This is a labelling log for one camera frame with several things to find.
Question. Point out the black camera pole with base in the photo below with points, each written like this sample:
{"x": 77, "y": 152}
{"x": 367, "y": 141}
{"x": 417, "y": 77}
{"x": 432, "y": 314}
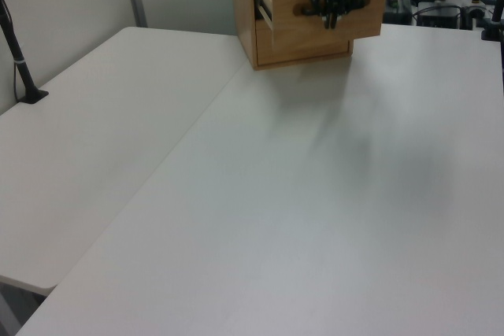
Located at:
{"x": 19, "y": 64}

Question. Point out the black equipment box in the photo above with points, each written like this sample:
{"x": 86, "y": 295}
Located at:
{"x": 438, "y": 16}

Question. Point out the closed wooden drawer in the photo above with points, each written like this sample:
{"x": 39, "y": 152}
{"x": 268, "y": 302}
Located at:
{"x": 299, "y": 49}

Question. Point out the light wooden drawer cabinet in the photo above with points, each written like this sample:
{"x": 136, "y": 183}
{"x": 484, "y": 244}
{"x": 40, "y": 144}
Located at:
{"x": 242, "y": 5}

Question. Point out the black clamped camera pole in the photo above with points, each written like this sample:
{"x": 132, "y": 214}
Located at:
{"x": 495, "y": 17}

